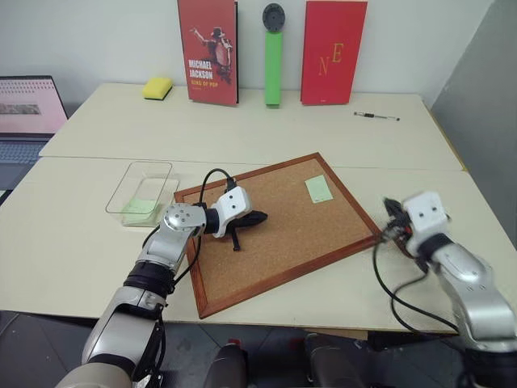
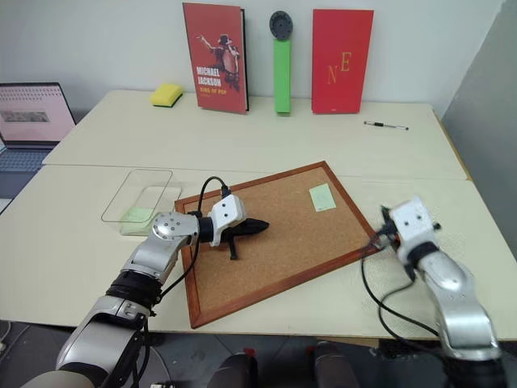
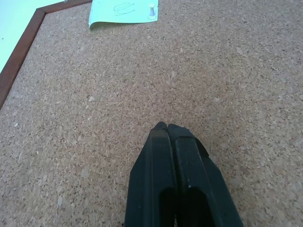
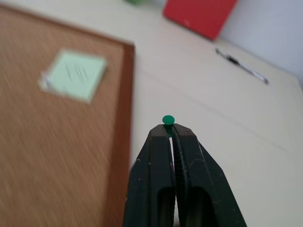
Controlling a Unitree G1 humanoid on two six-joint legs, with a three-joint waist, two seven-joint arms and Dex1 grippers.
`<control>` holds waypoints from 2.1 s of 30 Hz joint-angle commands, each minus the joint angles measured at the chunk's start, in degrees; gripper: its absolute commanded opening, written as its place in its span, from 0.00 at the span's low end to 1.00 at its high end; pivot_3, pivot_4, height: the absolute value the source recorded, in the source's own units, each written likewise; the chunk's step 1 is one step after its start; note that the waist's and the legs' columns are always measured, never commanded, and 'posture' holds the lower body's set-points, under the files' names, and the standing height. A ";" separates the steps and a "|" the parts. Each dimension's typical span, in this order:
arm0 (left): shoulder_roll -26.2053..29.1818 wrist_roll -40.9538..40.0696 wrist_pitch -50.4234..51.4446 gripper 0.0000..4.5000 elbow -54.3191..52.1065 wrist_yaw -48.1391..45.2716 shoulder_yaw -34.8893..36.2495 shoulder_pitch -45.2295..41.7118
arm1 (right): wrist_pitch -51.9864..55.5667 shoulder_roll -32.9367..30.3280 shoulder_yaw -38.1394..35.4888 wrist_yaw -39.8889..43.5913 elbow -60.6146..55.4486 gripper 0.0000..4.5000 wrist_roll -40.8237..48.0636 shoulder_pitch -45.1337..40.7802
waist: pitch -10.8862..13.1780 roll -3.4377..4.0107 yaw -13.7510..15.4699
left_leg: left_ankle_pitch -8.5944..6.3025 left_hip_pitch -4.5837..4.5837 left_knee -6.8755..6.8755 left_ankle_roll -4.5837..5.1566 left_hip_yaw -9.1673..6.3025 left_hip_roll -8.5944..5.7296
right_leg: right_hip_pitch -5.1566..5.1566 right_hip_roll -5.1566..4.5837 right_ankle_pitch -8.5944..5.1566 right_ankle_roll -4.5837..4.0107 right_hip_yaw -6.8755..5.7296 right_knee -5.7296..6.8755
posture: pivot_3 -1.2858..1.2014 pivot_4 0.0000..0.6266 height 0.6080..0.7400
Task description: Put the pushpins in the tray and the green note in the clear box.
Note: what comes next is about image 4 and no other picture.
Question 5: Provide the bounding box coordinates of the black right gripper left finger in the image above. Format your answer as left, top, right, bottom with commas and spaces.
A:
122, 124, 177, 227

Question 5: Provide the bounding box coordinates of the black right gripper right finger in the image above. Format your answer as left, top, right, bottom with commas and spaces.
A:
171, 123, 248, 227

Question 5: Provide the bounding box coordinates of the green pushpin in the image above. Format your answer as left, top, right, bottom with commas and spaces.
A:
162, 114, 176, 138

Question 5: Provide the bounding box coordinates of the green sticky note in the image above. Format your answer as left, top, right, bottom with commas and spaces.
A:
38, 48, 107, 104

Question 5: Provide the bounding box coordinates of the red tray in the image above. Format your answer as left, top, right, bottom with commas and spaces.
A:
162, 0, 239, 42

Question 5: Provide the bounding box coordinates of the wood-framed cork board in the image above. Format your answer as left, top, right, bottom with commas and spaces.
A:
0, 4, 136, 227

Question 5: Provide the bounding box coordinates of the black and silver pen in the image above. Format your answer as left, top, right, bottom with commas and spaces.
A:
214, 47, 269, 85

